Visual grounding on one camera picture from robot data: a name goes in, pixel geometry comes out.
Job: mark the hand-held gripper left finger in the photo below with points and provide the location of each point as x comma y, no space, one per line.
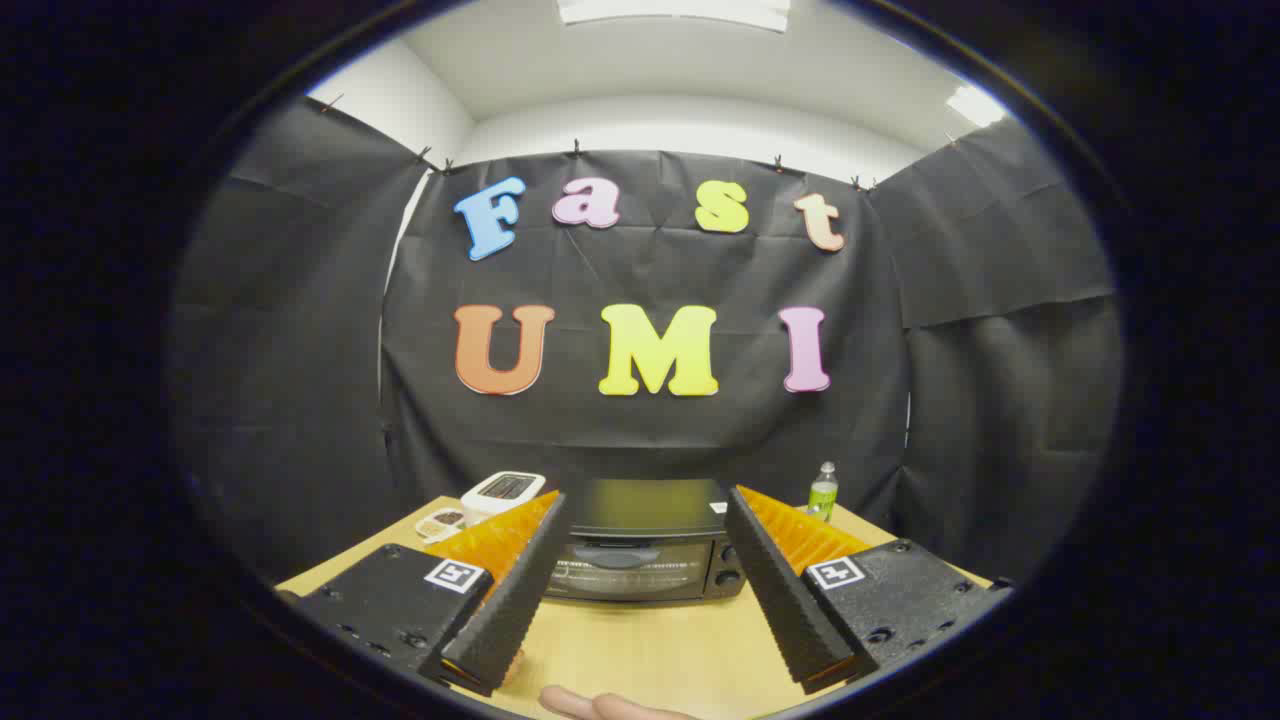
520,600

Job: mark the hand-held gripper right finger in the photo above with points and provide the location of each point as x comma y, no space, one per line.
785,600

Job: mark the black toaster oven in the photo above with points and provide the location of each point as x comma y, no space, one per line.
640,510

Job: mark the white pop-up toaster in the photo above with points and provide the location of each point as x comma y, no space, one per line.
500,490

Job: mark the small dish with snacks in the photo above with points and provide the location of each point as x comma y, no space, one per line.
440,524

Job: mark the green label plastic bottle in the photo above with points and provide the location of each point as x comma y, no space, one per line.
822,495

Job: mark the black backdrop cloth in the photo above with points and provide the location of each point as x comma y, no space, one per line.
300,400

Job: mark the small ceiling light panel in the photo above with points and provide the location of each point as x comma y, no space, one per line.
975,105

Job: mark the long ceiling light panel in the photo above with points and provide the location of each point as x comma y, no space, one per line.
670,10

